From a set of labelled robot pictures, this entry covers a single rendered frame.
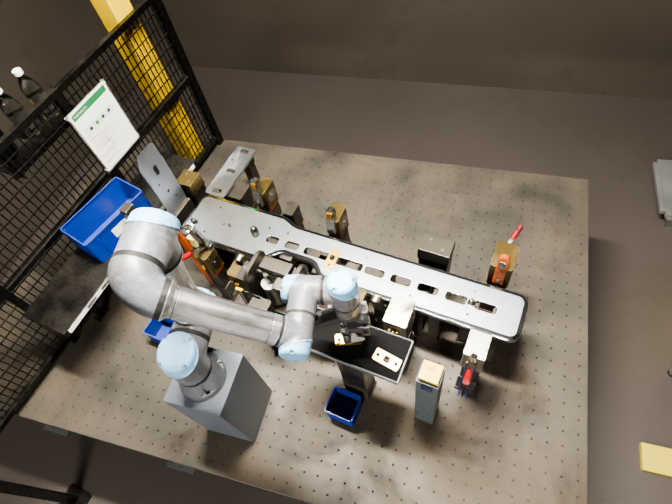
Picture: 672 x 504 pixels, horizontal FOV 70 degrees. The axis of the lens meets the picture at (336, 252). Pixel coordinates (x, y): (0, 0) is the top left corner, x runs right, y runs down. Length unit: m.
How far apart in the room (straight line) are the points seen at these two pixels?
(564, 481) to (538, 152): 2.27
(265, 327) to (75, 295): 1.13
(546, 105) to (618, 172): 0.73
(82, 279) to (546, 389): 1.81
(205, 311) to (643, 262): 2.63
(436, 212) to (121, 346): 1.52
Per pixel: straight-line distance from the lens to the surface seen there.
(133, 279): 1.09
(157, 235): 1.14
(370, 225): 2.27
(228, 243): 1.98
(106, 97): 2.20
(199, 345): 1.47
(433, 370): 1.46
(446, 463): 1.87
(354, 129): 3.72
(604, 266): 3.16
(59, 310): 2.12
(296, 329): 1.15
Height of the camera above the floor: 2.55
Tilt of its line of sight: 57 degrees down
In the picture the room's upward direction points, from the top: 13 degrees counter-clockwise
